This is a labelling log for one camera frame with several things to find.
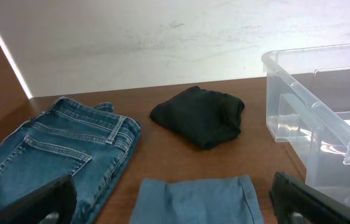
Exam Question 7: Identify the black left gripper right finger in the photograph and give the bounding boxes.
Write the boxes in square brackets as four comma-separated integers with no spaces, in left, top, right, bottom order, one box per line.
[269,172,350,224]

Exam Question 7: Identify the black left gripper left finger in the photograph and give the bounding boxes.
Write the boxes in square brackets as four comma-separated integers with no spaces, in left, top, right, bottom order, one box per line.
[0,174,77,224]

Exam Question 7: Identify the small blue cloth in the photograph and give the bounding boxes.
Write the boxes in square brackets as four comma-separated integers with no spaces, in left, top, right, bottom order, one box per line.
[130,176,264,224]

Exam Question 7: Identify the dark blue folded jeans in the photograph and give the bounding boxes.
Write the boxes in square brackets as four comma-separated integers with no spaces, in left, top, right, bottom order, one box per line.
[0,96,141,223]

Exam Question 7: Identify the clear plastic storage bin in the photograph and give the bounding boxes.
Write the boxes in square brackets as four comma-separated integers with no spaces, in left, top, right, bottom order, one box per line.
[261,44,350,208]

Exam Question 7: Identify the black folded cloth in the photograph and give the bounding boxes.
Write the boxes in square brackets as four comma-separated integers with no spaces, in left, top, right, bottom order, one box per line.
[150,86,245,150]

